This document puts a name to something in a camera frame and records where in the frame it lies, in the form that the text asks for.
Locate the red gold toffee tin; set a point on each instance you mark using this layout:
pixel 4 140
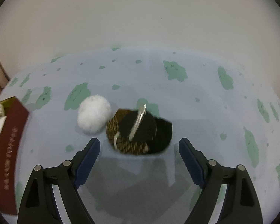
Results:
pixel 10 137

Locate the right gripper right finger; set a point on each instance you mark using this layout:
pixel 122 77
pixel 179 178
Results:
pixel 240 204

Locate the black gold patterned pouch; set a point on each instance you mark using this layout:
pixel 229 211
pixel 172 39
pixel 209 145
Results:
pixel 138 132

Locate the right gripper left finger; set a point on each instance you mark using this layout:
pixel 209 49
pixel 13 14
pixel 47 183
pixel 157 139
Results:
pixel 38 203

